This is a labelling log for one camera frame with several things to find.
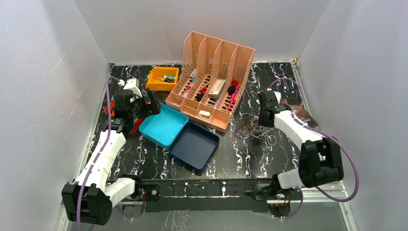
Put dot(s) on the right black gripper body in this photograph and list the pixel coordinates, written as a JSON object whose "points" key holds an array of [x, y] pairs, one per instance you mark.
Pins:
{"points": [[261, 120]]}

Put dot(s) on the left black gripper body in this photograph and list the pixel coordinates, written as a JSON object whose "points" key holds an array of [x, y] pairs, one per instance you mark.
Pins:
{"points": [[148, 104]]}

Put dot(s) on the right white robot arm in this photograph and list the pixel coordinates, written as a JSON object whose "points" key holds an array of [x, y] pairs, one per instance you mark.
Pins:
{"points": [[320, 160]]}

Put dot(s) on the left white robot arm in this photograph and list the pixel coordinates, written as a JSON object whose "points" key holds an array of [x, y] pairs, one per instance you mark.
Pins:
{"points": [[89, 198]]}

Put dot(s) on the orange plastic tray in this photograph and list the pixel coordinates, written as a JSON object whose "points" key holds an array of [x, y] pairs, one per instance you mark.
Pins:
{"points": [[137, 122]]}

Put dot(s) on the teal plastic tray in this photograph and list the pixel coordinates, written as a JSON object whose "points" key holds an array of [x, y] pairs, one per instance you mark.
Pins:
{"points": [[163, 128]]}

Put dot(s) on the brown book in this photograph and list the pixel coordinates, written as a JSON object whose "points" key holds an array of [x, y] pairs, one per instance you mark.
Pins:
{"points": [[302, 114]]}

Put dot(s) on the yellow plastic bin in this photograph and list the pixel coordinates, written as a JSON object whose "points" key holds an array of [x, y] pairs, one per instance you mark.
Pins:
{"points": [[157, 85]]}

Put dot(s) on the markers in yellow bin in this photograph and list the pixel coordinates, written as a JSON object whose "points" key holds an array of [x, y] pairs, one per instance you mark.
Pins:
{"points": [[169, 79]]}

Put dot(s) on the pink pen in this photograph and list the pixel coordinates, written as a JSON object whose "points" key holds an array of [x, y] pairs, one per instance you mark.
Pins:
{"points": [[233, 98]]}

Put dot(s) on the red black bottle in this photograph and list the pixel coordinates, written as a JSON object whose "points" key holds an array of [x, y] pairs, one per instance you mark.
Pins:
{"points": [[232, 88]]}

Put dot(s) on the white stapler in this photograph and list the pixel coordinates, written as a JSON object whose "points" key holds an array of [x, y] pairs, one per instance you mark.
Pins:
{"points": [[204, 114]]}

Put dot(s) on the white pink box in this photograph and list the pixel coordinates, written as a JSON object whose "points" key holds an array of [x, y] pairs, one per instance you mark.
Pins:
{"points": [[217, 89]]}

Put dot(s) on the dark blue plastic tray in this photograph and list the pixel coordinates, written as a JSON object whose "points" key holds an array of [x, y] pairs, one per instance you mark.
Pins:
{"points": [[194, 147]]}

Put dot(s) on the peach file organizer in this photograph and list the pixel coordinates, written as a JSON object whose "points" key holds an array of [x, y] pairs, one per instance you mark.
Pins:
{"points": [[206, 59]]}

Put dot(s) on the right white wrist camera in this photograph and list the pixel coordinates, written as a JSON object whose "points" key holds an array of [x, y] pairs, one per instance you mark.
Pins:
{"points": [[277, 95]]}

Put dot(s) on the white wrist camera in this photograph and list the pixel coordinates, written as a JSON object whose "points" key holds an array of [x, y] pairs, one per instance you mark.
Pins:
{"points": [[133, 85], [277, 95]]}

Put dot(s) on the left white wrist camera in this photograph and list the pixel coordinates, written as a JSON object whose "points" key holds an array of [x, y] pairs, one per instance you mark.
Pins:
{"points": [[133, 85]]}

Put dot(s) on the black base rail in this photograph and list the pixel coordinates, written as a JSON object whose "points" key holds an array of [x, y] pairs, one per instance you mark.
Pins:
{"points": [[211, 195]]}

